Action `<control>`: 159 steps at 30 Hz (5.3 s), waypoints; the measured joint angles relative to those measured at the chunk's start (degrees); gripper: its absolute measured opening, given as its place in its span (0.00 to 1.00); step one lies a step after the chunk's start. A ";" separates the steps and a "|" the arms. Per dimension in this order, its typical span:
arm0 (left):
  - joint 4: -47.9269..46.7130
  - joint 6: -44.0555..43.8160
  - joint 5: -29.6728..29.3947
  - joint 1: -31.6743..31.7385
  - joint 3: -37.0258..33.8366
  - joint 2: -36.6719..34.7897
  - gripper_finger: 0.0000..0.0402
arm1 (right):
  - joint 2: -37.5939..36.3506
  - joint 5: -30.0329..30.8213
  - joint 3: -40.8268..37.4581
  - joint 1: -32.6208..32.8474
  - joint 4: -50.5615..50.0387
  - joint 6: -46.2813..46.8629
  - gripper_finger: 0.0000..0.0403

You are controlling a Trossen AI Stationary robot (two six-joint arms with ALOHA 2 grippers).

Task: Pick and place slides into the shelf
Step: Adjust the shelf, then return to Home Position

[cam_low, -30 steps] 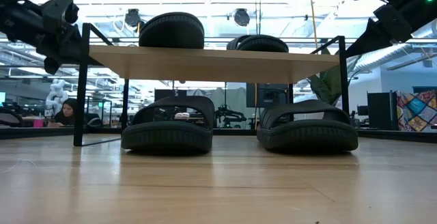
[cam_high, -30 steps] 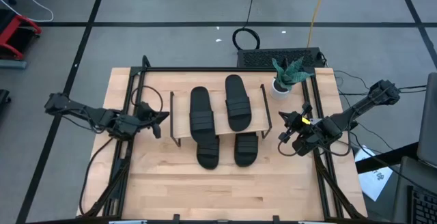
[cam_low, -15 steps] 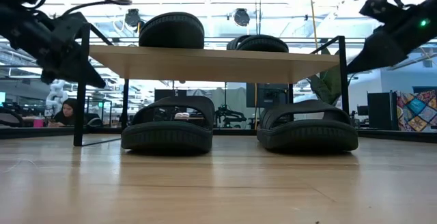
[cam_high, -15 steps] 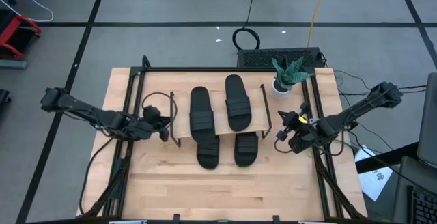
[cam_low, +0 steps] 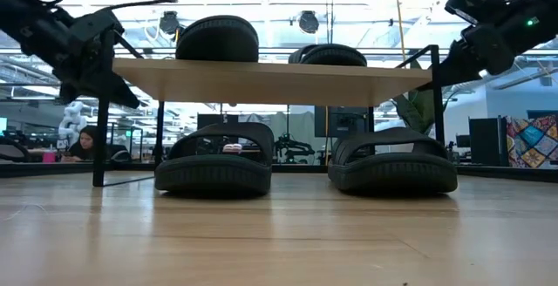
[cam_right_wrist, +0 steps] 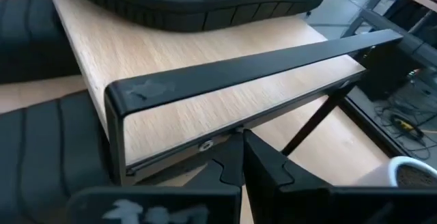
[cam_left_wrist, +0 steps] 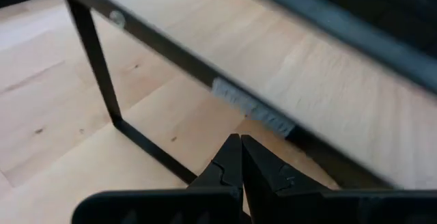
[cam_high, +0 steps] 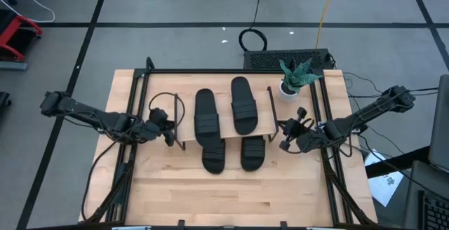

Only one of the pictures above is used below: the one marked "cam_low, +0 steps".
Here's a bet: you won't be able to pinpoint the yellow hanging cable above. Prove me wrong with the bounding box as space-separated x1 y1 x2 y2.
393 0 405 63

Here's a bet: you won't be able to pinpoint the white robot figure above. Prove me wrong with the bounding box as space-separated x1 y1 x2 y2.
58 100 88 147

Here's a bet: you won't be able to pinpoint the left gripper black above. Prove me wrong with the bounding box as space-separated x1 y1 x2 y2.
12 4 141 109

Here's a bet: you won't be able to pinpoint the black hanging lamp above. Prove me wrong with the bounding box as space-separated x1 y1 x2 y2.
159 10 180 36
298 10 320 35

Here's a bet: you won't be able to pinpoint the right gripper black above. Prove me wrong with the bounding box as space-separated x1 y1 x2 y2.
418 0 524 92

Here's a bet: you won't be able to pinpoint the wooden shelf black metal legs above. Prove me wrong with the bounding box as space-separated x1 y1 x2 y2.
92 28 446 187

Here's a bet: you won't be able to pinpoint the black cabinet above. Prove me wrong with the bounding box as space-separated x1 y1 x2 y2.
468 117 509 167

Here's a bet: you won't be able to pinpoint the black rubber slide sandal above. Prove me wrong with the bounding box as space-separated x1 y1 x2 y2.
174 14 261 64
154 122 276 195
288 44 368 67
327 127 459 194

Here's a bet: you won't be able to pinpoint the colourful patchwork panel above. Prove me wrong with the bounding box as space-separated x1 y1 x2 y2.
505 114 558 169

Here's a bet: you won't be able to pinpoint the green artificial plant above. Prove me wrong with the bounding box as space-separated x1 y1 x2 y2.
391 58 437 137

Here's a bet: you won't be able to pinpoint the person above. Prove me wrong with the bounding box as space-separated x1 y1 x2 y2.
60 124 100 164

